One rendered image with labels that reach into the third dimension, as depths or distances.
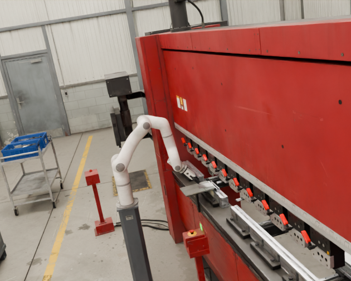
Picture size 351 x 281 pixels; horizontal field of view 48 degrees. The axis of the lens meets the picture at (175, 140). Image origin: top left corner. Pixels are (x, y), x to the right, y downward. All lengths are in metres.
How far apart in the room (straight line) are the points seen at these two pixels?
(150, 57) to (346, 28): 2.67
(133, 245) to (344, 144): 2.23
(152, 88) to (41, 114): 6.86
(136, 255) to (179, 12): 2.17
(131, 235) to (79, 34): 7.48
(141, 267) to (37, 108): 7.56
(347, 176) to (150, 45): 2.68
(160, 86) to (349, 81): 2.67
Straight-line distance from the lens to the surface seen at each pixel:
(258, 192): 2.49
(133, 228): 3.37
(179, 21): 3.69
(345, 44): 1.53
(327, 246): 1.99
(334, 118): 1.67
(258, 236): 2.75
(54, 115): 10.54
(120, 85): 4.06
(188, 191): 3.37
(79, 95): 10.39
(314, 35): 1.67
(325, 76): 1.67
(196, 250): 3.09
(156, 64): 3.96
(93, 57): 10.25
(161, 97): 4.01
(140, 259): 3.52
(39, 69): 10.42
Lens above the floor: 2.38
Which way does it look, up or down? 17 degrees down
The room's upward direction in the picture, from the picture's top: 9 degrees counter-clockwise
